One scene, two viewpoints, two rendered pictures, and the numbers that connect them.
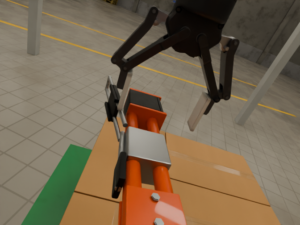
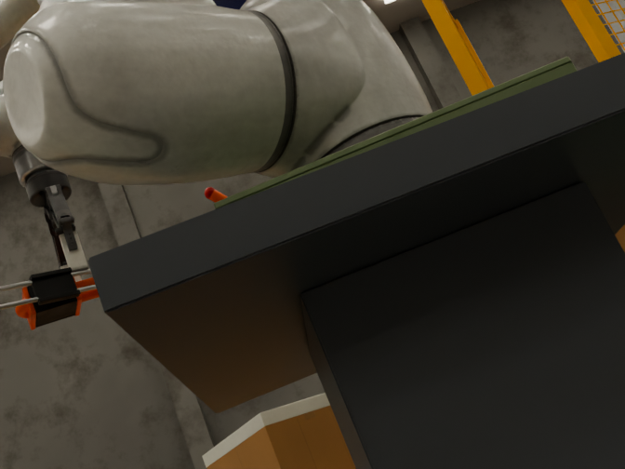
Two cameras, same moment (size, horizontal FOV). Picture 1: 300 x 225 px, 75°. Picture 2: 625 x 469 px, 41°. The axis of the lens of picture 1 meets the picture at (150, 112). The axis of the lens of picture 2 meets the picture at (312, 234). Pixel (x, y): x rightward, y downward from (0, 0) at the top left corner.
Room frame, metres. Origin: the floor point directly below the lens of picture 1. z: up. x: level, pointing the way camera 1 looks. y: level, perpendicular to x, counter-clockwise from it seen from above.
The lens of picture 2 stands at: (0.18, 1.38, 0.54)
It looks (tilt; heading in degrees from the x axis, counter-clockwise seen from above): 19 degrees up; 258
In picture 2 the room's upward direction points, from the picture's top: 23 degrees counter-clockwise
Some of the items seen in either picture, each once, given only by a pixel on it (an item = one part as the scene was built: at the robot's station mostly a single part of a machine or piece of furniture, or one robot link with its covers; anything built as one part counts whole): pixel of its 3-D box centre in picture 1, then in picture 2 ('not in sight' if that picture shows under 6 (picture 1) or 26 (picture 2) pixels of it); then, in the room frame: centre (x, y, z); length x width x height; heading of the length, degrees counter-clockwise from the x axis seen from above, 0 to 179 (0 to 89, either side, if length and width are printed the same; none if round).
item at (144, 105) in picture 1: (143, 110); (51, 301); (0.36, 0.01, 1.05); 0.08 x 0.07 x 0.05; 15
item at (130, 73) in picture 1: (125, 89); (73, 251); (0.30, 0.05, 1.10); 0.03 x 0.01 x 0.07; 12
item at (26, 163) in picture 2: not in sight; (41, 167); (0.31, -0.01, 1.31); 0.09 x 0.09 x 0.06
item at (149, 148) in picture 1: (143, 155); not in sight; (0.23, -0.01, 1.05); 0.07 x 0.07 x 0.04; 15
